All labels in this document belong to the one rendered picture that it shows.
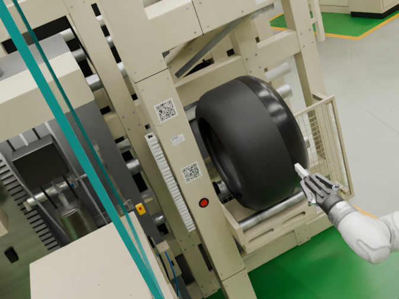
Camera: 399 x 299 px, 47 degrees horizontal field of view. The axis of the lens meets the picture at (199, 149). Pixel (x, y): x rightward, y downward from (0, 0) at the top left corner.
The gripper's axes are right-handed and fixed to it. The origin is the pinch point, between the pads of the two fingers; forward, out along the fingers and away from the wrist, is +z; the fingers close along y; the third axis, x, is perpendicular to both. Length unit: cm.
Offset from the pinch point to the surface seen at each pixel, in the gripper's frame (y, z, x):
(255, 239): 19.4, 11.3, 41.6
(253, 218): 16.6, 15.3, 32.7
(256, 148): 9.2, 15.4, -5.7
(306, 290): -7, 20, 129
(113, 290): 74, -15, -12
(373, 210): -79, 48, 137
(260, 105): -0.6, 26.5, -13.6
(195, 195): 34.6, 27.0, 15.7
